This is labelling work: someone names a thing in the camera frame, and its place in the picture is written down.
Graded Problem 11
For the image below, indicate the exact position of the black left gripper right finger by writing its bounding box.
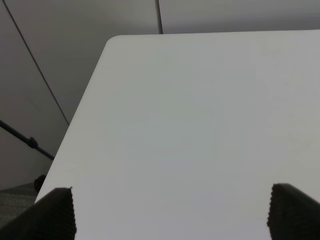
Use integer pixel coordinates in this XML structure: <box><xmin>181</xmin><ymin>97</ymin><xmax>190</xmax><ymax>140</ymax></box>
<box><xmin>267</xmin><ymin>183</ymin><xmax>320</xmax><ymax>240</ymax></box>

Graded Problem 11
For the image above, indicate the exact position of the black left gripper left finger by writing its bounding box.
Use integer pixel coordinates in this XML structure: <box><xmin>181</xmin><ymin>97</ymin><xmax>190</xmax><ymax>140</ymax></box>
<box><xmin>0</xmin><ymin>187</ymin><xmax>76</xmax><ymax>240</ymax></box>

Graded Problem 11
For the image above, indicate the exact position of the black metal rail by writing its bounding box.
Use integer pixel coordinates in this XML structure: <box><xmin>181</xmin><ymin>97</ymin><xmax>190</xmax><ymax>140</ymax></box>
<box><xmin>0</xmin><ymin>120</ymin><xmax>55</xmax><ymax>161</ymax></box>

